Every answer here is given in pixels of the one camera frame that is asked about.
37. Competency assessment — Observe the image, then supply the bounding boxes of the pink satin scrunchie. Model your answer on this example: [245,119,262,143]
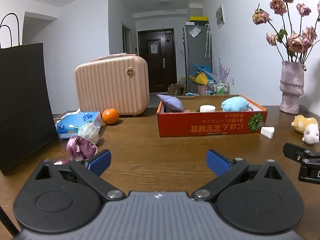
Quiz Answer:
[54,135,98,165]

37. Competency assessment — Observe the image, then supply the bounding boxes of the white plastic bag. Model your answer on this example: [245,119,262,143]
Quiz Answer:
[78,122,100,144]

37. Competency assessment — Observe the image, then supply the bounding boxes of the yellow white plush hamster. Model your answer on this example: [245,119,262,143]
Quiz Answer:
[291,115,319,145]

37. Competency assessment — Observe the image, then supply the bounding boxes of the light blue plush whale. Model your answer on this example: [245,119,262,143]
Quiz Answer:
[221,96,248,112]

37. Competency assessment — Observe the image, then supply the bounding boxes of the lavender drawstring pouch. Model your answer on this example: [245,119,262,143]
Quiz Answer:
[157,94,184,113]

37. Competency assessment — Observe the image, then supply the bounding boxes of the orange mandarin fruit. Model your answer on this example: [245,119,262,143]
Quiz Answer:
[101,108,119,125]

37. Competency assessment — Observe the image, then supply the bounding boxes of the blue tissue pack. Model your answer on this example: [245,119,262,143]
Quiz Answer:
[55,111,102,139]

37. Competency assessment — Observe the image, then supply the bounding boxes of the red cardboard box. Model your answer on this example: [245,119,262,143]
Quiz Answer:
[157,95,267,137]

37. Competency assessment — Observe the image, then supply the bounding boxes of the pink bucket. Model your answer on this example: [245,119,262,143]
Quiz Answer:
[197,85,208,95]

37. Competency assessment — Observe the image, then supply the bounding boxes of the black paper shopping bag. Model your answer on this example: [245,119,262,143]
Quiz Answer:
[0,12,60,176]

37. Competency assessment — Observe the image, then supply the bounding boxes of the pink ribbed vanity case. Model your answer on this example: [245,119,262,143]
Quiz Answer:
[74,53,150,115]

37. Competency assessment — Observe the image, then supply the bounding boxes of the brown cardboard box on floor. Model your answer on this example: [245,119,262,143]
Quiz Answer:
[168,84,186,96]

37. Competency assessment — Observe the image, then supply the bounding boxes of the purple ceramic vase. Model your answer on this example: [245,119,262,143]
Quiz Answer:
[279,61,304,114]

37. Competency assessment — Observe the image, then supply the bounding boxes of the yellow blue bags pile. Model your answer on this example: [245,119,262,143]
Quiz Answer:
[188,64,214,86]

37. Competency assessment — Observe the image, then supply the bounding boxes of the dried pink roses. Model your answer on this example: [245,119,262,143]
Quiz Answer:
[252,0,319,64]

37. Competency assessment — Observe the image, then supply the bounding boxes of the grey refrigerator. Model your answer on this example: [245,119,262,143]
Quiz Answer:
[183,25,212,93]

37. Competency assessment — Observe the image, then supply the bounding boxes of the dark entrance door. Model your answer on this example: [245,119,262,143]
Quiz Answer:
[138,28,177,93]

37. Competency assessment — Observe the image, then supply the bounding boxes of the yellow box on refrigerator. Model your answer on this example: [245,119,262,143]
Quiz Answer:
[189,16,208,22]

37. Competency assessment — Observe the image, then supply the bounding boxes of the wire basket with bottles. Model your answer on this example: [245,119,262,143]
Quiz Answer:
[206,80,229,95]

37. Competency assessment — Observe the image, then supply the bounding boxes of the white wall electrical panel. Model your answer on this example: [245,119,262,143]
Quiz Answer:
[215,4,225,28]

